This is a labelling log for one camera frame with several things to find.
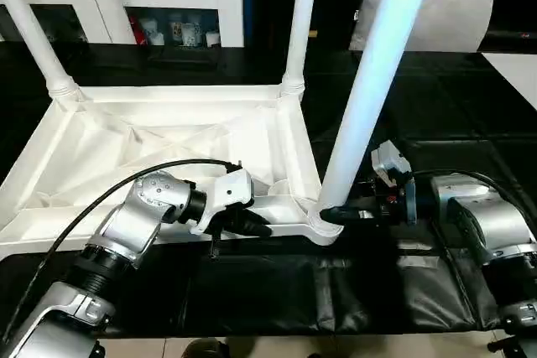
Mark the black work mat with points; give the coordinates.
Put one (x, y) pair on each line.
(470, 123)

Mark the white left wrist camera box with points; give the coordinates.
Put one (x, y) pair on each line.
(225, 194)

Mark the white plastic table top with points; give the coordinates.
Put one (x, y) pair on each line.
(151, 140)

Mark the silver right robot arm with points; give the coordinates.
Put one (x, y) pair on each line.
(495, 224)

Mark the black stand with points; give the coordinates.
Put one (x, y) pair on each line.
(508, 345)

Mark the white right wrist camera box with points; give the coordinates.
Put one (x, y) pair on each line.
(390, 163)

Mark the white board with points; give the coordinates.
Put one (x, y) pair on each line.
(516, 77)

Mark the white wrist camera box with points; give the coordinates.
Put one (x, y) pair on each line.
(225, 194)
(390, 163)

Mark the grey white pillow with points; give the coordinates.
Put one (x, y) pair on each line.
(457, 18)

